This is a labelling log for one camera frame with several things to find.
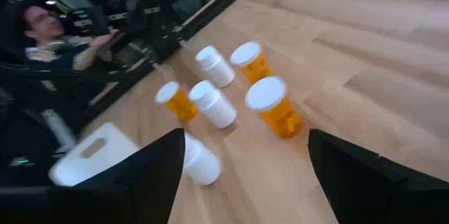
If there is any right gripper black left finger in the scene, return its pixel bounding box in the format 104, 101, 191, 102
45, 128, 186, 224

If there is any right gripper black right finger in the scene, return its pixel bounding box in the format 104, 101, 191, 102
307, 129, 449, 224

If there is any orange pill bottle white cap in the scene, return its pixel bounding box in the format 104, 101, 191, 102
229, 41, 274, 85

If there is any white plastic basket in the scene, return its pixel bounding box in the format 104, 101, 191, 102
48, 121, 141, 187

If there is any small orange pill bottle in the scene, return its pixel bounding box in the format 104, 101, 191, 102
154, 81, 198, 122

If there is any person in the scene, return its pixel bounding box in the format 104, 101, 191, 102
19, 2, 120, 74

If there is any grey metal post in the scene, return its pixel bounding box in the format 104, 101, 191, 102
41, 107, 78, 151

